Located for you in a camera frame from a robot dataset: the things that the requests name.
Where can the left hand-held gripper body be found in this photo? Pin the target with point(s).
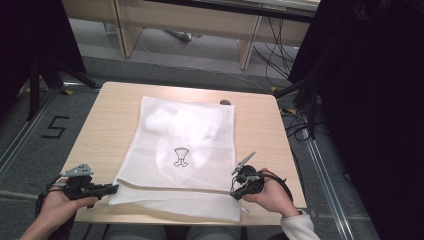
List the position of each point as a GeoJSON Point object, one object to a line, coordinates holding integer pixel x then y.
{"type": "Point", "coordinates": [79, 185]}

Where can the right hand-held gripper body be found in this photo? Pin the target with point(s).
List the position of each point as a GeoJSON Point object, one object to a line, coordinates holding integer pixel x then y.
{"type": "Point", "coordinates": [250, 181]}

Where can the white mesh laundry bag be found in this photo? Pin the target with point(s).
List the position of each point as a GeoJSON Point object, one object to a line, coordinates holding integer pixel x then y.
{"type": "Point", "coordinates": [150, 156]}

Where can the person's right hand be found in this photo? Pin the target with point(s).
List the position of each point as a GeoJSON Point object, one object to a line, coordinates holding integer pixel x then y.
{"type": "Point", "coordinates": [273, 196]}

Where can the person's left hand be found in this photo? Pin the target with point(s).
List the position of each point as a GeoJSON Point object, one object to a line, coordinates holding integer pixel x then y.
{"type": "Point", "coordinates": [58, 208]}

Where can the person's right leg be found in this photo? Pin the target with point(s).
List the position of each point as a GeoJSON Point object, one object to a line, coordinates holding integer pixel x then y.
{"type": "Point", "coordinates": [216, 233]}

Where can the person's leg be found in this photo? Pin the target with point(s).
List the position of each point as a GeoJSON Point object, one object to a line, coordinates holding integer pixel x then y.
{"type": "Point", "coordinates": [133, 233]}
{"type": "Point", "coordinates": [216, 233]}

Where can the person's left leg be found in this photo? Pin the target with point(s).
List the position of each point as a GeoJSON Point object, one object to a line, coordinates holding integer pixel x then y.
{"type": "Point", "coordinates": [133, 233]}

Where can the grey tape strip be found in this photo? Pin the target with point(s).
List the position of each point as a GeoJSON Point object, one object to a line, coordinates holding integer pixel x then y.
{"type": "Point", "coordinates": [311, 213]}

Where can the white garment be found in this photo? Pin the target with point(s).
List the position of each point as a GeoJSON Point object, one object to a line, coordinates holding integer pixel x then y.
{"type": "Point", "coordinates": [196, 126]}

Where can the yellow tape piece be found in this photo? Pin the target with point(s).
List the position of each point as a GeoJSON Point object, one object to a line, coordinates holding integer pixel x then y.
{"type": "Point", "coordinates": [273, 89]}
{"type": "Point", "coordinates": [290, 110]}
{"type": "Point", "coordinates": [68, 92]}

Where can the brown round table grommet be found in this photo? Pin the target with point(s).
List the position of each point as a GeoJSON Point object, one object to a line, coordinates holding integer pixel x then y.
{"type": "Point", "coordinates": [225, 102]}

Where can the black tripod stand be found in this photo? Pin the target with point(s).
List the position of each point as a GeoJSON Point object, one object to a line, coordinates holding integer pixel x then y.
{"type": "Point", "coordinates": [34, 86]}
{"type": "Point", "coordinates": [312, 113]}

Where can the black curtain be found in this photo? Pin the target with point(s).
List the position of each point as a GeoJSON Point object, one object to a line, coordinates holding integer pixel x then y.
{"type": "Point", "coordinates": [30, 33]}
{"type": "Point", "coordinates": [373, 100]}

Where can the grey power strip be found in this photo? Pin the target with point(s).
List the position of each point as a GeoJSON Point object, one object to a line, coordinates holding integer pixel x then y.
{"type": "Point", "coordinates": [181, 35]}

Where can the light wooden desk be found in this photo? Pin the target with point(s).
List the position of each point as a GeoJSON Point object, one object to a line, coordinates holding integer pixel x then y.
{"type": "Point", "coordinates": [186, 20]}

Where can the metal floor rail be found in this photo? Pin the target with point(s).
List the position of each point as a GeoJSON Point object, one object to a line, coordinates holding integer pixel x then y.
{"type": "Point", "coordinates": [23, 133]}
{"type": "Point", "coordinates": [328, 186]}

